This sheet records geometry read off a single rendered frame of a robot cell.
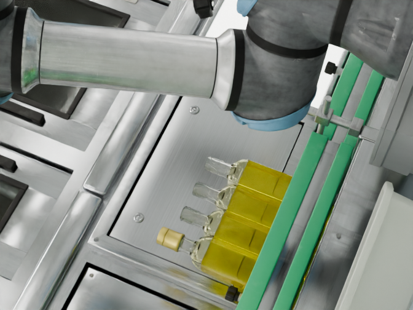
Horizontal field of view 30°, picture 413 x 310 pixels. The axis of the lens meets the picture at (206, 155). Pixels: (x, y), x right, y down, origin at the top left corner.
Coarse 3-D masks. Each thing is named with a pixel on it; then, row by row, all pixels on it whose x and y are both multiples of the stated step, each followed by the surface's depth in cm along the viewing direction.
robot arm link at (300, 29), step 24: (240, 0) 100; (264, 0) 98; (288, 0) 97; (312, 0) 96; (336, 0) 95; (264, 24) 100; (288, 24) 98; (312, 24) 97; (264, 48) 102; (288, 48) 101; (312, 48) 101
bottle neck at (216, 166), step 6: (210, 156) 151; (210, 162) 150; (216, 162) 149; (222, 162) 150; (210, 168) 150; (216, 168) 149; (222, 168) 149; (228, 168) 149; (216, 174) 150; (222, 174) 149
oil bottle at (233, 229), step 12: (216, 216) 143; (228, 216) 143; (204, 228) 143; (216, 228) 142; (228, 228) 142; (240, 228) 142; (252, 228) 142; (264, 228) 142; (228, 240) 141; (240, 240) 141; (252, 240) 141; (264, 240) 141; (252, 252) 140
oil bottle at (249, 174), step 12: (240, 168) 147; (252, 168) 147; (264, 168) 147; (228, 180) 149; (240, 180) 146; (252, 180) 146; (264, 180) 146; (276, 180) 146; (288, 180) 146; (264, 192) 145; (276, 192) 145
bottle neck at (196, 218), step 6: (186, 210) 145; (192, 210) 145; (180, 216) 145; (186, 216) 145; (192, 216) 145; (198, 216) 145; (204, 216) 145; (186, 222) 146; (192, 222) 145; (198, 222) 144
